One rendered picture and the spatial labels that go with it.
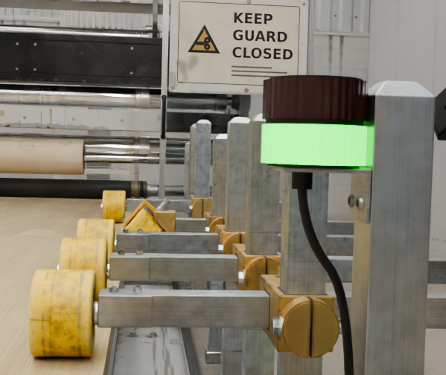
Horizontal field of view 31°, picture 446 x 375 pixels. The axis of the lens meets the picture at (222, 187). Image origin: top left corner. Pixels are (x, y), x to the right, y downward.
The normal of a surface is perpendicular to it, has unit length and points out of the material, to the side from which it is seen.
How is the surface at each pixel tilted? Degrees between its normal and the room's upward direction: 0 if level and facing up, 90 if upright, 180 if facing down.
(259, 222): 90
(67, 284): 42
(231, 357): 90
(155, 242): 90
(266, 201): 90
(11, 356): 0
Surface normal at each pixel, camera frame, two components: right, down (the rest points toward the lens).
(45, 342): 0.07, 0.55
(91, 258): 0.10, -0.41
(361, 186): -0.99, -0.02
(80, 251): 0.09, -0.66
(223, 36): 0.10, 0.05
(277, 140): -0.74, 0.01
